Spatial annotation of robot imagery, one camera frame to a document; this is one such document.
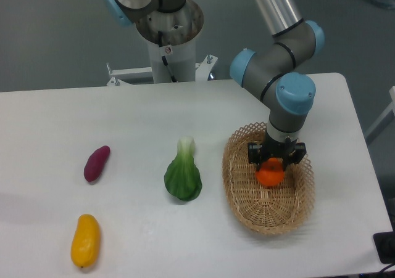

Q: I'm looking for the white metal base frame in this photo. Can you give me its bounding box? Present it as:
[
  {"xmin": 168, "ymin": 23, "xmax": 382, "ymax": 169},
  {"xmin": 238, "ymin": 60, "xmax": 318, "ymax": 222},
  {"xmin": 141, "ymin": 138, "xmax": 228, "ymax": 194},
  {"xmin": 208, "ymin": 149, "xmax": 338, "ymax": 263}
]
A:
[{"xmin": 106, "ymin": 54, "xmax": 218, "ymax": 86}]

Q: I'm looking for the purple sweet potato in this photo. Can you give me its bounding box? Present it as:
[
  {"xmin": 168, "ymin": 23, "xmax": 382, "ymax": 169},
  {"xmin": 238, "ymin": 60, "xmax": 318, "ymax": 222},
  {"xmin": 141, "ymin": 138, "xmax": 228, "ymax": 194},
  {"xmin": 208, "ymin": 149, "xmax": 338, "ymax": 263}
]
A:
[{"xmin": 83, "ymin": 145, "xmax": 110, "ymax": 182}]

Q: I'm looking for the woven wicker basket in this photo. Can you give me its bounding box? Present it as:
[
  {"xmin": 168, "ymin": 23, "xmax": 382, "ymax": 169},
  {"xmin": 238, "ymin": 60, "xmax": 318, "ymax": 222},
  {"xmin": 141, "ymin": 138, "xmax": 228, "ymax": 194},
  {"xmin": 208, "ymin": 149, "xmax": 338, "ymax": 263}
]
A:
[{"xmin": 222, "ymin": 122, "xmax": 315, "ymax": 235}]

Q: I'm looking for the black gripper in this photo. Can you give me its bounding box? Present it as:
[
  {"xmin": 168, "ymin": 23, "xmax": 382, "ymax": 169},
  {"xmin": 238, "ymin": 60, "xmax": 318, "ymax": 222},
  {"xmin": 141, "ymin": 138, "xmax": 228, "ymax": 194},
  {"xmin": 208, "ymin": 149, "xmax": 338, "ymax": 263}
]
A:
[{"xmin": 247, "ymin": 133, "xmax": 306, "ymax": 171}]

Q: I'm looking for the black cable on pedestal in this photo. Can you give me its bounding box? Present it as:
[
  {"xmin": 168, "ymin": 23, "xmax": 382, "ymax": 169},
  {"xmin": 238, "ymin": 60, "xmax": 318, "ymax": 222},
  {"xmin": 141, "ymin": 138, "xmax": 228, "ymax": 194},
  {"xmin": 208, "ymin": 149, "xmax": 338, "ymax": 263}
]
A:
[{"xmin": 157, "ymin": 30, "xmax": 178, "ymax": 83}]

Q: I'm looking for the orange mandarin fruit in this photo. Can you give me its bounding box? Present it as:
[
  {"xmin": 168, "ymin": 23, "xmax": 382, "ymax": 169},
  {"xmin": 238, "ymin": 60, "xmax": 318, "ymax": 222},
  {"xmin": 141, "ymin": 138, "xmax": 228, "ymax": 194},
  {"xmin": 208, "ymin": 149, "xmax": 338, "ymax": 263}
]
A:
[{"xmin": 255, "ymin": 158, "xmax": 285, "ymax": 187}]

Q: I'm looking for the white frame at right edge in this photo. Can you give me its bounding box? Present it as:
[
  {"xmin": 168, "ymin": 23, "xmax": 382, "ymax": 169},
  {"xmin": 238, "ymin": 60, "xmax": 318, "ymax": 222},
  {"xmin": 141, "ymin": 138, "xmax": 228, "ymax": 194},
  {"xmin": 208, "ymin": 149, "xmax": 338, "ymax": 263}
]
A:
[{"xmin": 364, "ymin": 86, "xmax": 394, "ymax": 145}]

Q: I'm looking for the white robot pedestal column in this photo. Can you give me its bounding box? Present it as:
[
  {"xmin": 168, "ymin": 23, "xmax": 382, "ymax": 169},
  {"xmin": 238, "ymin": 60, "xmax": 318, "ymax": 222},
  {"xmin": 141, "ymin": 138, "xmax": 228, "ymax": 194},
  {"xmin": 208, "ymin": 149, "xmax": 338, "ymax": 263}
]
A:
[{"xmin": 147, "ymin": 40, "xmax": 196, "ymax": 83}]

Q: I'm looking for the green bok choy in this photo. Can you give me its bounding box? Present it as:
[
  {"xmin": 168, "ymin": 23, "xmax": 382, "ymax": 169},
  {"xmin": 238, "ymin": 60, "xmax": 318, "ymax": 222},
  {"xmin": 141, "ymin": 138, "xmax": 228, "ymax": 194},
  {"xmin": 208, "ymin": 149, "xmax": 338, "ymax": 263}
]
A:
[{"xmin": 164, "ymin": 136, "xmax": 202, "ymax": 202}]

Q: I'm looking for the yellow mango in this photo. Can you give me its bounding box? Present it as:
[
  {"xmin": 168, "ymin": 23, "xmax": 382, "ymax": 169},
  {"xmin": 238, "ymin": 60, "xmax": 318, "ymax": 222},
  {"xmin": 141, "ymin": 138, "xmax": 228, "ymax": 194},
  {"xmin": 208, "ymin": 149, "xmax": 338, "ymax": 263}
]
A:
[{"xmin": 70, "ymin": 214, "xmax": 101, "ymax": 268}]

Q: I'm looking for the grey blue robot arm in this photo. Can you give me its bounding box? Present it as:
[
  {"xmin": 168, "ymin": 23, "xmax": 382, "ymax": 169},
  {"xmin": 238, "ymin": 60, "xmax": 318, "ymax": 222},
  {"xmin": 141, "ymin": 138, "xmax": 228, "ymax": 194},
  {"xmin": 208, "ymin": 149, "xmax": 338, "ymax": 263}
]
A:
[{"xmin": 104, "ymin": 0, "xmax": 325, "ymax": 169}]

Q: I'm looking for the black device at table edge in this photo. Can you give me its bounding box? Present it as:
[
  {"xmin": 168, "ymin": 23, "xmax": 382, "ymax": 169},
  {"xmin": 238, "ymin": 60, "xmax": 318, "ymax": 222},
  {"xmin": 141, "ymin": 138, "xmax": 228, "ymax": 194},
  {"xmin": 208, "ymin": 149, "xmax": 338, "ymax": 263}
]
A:
[{"xmin": 373, "ymin": 231, "xmax": 394, "ymax": 264}]

